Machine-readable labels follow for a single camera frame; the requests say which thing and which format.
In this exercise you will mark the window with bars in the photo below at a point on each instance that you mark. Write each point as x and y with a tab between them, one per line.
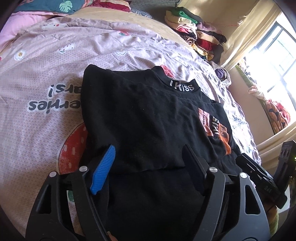
271	63

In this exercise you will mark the black sweater orange cuffs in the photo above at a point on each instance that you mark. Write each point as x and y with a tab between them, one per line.
149	117

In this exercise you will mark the teal floral leaf quilt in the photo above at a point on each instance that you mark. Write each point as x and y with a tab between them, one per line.
54	6

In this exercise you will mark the cream curtain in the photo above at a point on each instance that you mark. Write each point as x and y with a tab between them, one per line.
255	25

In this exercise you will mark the red and cream pillow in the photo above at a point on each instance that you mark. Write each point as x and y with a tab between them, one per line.
112	4

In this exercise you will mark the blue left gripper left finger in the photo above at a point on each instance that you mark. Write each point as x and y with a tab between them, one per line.
102	169

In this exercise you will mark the pink strawberry print duvet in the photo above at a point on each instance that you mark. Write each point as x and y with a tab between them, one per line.
41	75

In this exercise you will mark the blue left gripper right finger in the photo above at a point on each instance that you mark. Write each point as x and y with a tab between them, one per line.
197	169

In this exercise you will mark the bag with purple cloth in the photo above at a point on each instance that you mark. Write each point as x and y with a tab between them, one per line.
223	75

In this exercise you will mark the right stack folded clothes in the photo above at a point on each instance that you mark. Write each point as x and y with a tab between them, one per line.
209	42

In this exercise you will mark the left stack folded clothes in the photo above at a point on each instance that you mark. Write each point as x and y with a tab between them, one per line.
182	21

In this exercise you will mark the grey quilted headboard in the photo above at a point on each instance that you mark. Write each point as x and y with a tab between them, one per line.
142	4

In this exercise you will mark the pink blanket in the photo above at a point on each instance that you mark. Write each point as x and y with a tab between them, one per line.
21	20

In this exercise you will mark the clothes on window sill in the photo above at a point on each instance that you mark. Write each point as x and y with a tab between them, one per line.
278	117

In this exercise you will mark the beige blanket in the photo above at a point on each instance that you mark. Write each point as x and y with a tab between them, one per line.
112	15

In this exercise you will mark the stack folded clothes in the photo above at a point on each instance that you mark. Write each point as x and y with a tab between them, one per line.
182	21
209	42

